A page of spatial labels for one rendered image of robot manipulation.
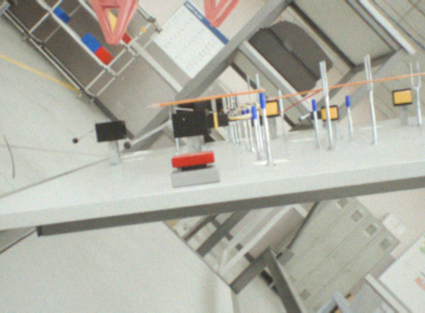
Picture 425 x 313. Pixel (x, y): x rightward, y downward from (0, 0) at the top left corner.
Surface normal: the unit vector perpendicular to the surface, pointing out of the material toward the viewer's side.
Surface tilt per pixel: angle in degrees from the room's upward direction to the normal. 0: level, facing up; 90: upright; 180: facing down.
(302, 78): 90
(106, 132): 90
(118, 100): 90
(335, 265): 90
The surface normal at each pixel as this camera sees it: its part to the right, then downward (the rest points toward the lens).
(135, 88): -0.09, -0.03
